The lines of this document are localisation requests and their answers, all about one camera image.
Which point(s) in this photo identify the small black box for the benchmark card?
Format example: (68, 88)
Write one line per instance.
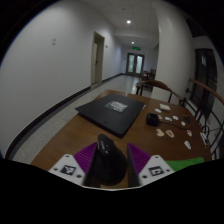
(152, 119)

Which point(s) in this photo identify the white paper card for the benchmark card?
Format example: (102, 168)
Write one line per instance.
(204, 138)

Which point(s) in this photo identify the dark window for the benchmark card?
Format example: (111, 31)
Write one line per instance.
(204, 80)

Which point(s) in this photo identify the black closed laptop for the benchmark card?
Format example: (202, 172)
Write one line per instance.
(106, 115)

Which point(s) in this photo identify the side doorway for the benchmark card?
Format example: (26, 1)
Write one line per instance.
(97, 60)

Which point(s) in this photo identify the wooden handrail metal railing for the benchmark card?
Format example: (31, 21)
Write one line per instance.
(206, 87)

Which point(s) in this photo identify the green exit sign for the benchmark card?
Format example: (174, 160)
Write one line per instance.
(136, 48)

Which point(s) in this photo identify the wooden armchair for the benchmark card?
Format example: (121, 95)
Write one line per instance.
(156, 82)

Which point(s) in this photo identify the green mouse pad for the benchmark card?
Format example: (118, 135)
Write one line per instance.
(186, 163)

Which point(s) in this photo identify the small white block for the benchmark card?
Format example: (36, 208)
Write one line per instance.
(164, 107)

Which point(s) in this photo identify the white wall plate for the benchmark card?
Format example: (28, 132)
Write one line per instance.
(53, 41)

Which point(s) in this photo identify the ceiling lights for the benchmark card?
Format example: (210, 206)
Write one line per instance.
(128, 21)

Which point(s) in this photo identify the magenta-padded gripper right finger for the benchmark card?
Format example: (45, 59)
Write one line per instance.
(151, 168)

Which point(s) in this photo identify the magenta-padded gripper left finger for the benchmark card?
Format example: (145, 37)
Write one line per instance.
(70, 166)

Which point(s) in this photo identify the glass double door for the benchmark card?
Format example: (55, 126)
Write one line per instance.
(135, 64)

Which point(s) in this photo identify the black computer mouse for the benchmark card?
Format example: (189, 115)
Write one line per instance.
(110, 163)

